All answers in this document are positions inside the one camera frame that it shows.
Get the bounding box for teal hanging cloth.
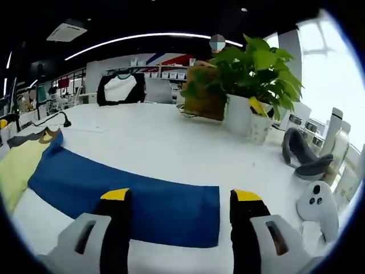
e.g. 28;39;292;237
36;85;48;103

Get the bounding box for ceiling air conditioner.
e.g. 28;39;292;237
46;22;88;43

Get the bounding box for curved ceiling light strip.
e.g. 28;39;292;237
64;33;243;61

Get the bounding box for green leafy plant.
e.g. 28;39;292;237
180;34;305;120

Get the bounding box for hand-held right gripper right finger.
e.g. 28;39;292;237
229;188;325;274

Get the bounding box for black white raglan shirt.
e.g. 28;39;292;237
96;72;146;107

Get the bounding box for wall shelf with white boxes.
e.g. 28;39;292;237
105;57;197;83

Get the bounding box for white round plant pot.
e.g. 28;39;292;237
226;94;256;137

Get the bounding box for pale plastic bottle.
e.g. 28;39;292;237
332;121;354;172

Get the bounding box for yellow blue colour-block garment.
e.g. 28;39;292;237
0;127;221;248

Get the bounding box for black tripod stand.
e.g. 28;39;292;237
10;65;23;132

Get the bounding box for small white patterned pot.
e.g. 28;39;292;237
248;102;274;146

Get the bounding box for black power cable with plug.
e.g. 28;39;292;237
31;111;74;128

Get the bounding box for dark grey headset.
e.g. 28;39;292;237
281;127;334;180

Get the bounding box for tall white bottle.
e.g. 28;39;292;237
321;107;344;160

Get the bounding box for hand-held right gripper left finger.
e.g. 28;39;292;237
36;187;133;274

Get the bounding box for white handheld controller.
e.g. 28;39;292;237
295;181;339;243

